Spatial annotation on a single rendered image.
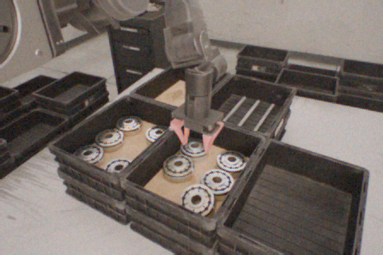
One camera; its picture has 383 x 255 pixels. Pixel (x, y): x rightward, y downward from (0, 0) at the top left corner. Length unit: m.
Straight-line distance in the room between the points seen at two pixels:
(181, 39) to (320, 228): 0.63
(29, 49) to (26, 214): 0.89
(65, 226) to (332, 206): 0.83
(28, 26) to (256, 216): 0.73
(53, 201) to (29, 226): 0.11
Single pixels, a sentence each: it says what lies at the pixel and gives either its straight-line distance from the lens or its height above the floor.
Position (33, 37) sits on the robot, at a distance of 0.34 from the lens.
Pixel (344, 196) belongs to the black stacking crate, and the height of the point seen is 0.83.
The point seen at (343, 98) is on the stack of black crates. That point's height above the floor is 0.45.
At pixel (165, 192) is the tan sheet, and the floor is 0.83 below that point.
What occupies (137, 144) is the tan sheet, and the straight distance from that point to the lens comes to 1.11.
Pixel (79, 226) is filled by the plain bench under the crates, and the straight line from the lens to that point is 1.07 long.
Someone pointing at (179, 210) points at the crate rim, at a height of 0.93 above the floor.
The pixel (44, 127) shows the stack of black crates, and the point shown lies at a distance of 2.19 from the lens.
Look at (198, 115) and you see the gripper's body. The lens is 0.62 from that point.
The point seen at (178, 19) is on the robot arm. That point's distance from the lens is 0.58.
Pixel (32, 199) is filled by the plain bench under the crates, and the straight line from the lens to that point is 1.21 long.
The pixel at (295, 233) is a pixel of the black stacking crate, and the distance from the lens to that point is 0.88.
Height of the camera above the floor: 1.51
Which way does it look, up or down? 36 degrees down
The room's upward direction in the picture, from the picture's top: straight up
